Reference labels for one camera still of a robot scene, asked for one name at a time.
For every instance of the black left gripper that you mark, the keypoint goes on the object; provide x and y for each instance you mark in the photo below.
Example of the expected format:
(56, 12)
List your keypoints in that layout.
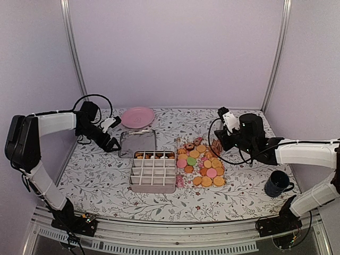
(108, 147)

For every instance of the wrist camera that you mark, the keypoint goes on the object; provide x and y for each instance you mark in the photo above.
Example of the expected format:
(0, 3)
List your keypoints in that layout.
(110, 122)
(230, 122)

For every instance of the green sandwich cookie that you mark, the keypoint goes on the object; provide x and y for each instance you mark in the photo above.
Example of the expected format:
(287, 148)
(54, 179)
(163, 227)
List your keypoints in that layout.
(191, 161)

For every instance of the round cracker cookie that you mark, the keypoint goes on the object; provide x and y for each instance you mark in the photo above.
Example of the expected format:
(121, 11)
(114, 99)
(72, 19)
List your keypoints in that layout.
(201, 148)
(194, 154)
(218, 181)

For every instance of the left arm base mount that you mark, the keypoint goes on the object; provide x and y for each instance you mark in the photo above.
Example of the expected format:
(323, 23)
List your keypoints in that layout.
(75, 224)

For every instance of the metal tongs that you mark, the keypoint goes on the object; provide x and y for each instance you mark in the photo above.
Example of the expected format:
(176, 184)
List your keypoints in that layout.
(215, 146)

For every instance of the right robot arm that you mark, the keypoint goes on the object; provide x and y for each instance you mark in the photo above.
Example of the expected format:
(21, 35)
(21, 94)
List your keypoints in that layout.
(278, 150)

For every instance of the dark blue mug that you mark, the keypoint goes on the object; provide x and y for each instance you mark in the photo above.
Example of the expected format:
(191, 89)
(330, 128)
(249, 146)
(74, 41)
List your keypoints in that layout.
(277, 183)

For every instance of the front aluminium rail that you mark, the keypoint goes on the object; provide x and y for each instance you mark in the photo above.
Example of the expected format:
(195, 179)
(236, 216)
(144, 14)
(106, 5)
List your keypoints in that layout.
(129, 236)

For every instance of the silver tin lid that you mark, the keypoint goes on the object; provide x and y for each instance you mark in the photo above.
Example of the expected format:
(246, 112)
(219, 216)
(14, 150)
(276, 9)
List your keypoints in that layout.
(134, 141)

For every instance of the pink divided cookie tin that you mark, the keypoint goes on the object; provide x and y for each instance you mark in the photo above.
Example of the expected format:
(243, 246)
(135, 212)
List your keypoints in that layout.
(155, 173)

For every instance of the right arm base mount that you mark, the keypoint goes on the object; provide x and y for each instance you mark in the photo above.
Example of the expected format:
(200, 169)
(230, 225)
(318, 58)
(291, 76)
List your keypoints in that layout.
(279, 228)

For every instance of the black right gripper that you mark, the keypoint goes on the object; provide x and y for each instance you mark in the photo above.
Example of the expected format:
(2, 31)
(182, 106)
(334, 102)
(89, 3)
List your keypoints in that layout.
(230, 146)

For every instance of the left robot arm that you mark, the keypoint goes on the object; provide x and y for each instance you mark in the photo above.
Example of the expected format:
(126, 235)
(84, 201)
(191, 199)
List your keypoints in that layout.
(24, 151)

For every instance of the chocolate sprinkle donut cookie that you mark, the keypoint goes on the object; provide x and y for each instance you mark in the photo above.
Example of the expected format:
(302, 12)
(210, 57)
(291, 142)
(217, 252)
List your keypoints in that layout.
(189, 146)

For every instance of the right aluminium frame post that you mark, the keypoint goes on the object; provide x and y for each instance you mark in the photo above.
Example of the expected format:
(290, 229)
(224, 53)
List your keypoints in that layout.
(284, 24)

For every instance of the aluminium frame post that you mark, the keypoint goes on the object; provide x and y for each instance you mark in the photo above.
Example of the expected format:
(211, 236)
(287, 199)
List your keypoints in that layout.
(66, 14)
(284, 24)

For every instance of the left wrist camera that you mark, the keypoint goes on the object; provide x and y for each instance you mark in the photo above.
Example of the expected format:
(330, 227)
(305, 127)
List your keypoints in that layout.
(110, 122)

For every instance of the floral cookie tray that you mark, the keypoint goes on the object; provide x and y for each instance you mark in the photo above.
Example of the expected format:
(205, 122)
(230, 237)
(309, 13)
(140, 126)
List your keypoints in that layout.
(195, 176)

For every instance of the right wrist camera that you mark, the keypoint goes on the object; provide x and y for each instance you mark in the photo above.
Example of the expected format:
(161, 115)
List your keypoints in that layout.
(230, 122)

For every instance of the pink plate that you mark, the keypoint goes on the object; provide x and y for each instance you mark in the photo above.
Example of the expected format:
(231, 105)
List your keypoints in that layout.
(137, 117)

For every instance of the left aluminium frame post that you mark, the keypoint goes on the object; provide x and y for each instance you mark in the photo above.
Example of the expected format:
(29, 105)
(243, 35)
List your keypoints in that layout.
(66, 14)

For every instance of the small swirl butter cookie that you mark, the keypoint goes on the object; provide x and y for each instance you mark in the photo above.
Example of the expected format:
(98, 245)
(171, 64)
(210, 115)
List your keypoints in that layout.
(181, 151)

